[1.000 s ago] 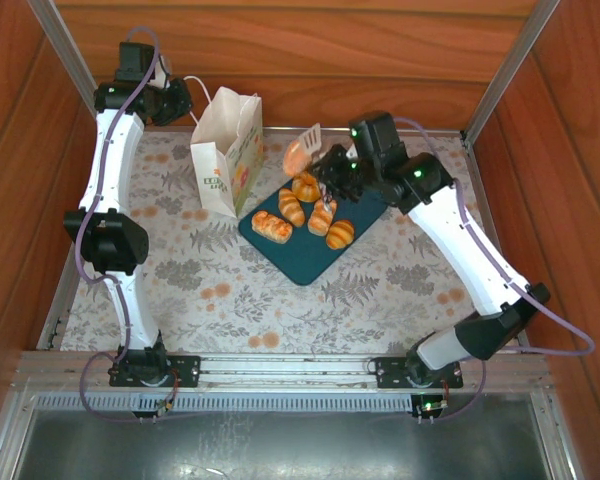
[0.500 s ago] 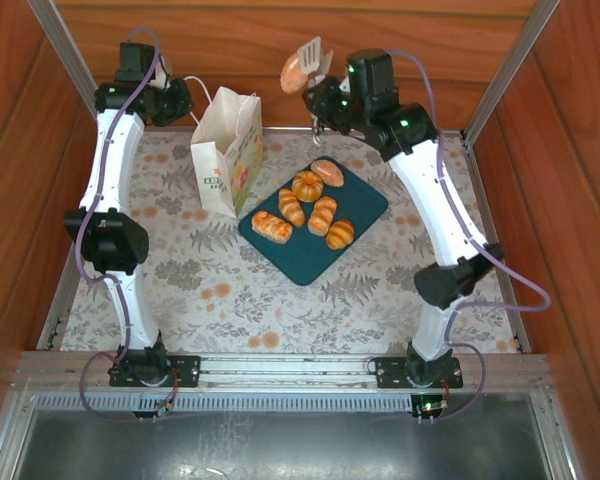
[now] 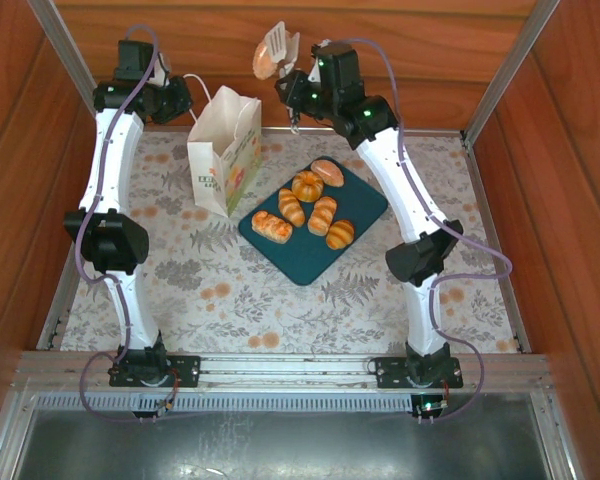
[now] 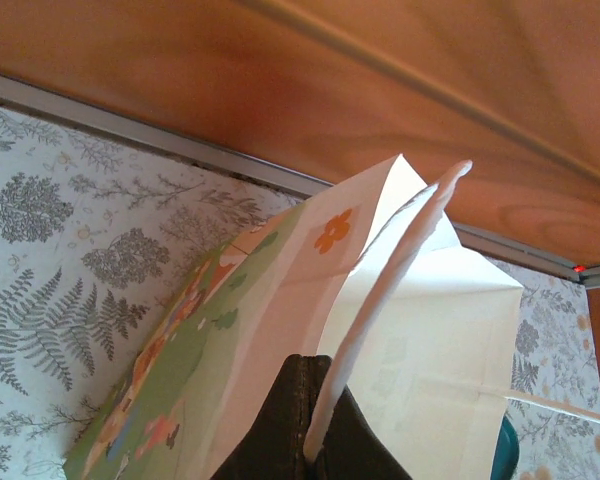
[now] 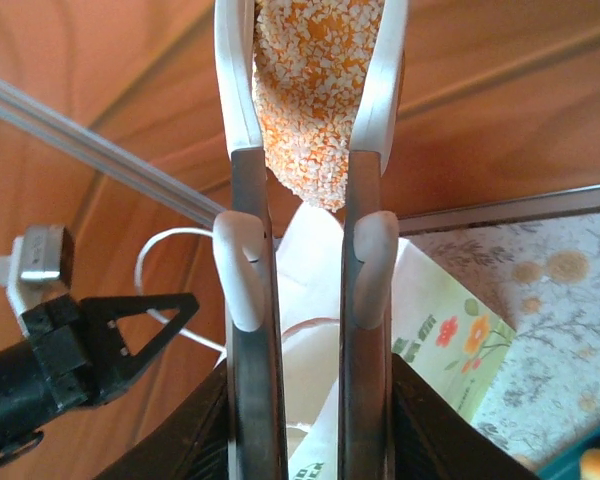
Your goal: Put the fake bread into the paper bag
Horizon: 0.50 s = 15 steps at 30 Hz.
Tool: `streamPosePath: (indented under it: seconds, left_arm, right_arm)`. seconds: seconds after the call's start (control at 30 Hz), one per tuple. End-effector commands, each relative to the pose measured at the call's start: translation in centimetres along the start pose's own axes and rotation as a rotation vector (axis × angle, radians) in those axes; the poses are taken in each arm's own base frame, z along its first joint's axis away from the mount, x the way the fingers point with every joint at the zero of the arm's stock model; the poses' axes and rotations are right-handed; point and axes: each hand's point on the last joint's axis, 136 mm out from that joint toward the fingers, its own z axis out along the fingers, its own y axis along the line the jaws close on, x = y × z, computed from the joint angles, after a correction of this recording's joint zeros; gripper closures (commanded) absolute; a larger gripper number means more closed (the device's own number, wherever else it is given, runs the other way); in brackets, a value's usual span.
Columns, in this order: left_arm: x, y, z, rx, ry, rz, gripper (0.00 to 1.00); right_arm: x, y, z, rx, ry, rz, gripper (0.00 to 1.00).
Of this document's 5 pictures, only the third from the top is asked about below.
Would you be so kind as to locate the round orange-pink fake bread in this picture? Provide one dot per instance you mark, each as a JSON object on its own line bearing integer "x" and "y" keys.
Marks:
{"x": 264, "y": 65}

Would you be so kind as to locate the white-tipped metal tongs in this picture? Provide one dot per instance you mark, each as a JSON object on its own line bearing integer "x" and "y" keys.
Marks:
{"x": 278, "y": 40}

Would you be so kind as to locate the white flower-print paper bag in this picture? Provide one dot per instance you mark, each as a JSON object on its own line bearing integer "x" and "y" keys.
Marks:
{"x": 215, "y": 150}

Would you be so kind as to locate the oval pink-topped fake bread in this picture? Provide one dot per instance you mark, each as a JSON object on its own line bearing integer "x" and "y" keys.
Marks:
{"x": 330, "y": 172}

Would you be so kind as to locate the striped long roll fake bread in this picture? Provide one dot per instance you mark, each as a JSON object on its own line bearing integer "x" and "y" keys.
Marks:
{"x": 322, "y": 215}

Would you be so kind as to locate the striped croissant fake bread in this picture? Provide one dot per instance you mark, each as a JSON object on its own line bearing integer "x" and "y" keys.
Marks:
{"x": 291, "y": 207}

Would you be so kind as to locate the small striped round fake bread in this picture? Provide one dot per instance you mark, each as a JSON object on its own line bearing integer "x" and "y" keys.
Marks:
{"x": 340, "y": 234}

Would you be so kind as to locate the braided orange-glazed fake bread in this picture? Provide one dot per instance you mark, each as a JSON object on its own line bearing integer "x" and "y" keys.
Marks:
{"x": 271, "y": 227}

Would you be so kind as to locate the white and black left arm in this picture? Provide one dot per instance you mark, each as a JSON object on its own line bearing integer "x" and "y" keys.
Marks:
{"x": 112, "y": 160}

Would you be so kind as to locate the teal rectangular mat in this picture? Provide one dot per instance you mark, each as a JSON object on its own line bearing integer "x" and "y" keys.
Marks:
{"x": 305, "y": 260}

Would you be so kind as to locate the floral print tablecloth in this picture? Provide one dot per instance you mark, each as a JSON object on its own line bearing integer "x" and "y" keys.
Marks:
{"x": 230, "y": 310}

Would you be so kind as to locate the aluminium mounting beam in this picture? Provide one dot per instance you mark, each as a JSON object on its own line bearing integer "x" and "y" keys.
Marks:
{"x": 280, "y": 367}

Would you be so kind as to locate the small circuit board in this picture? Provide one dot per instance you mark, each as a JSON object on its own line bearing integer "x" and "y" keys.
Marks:
{"x": 430, "y": 407}
{"x": 152, "y": 411}

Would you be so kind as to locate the steel sheet panel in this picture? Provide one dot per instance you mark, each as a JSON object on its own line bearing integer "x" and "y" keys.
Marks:
{"x": 280, "y": 450}

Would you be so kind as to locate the aluminium frame post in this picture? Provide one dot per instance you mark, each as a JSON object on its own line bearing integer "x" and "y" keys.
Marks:
{"x": 510, "y": 70}
{"x": 70, "y": 65}

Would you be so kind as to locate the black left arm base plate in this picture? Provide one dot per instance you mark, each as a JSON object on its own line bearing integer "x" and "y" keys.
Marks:
{"x": 185, "y": 367}

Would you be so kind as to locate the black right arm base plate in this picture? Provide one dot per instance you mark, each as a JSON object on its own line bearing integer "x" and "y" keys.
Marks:
{"x": 390, "y": 370}

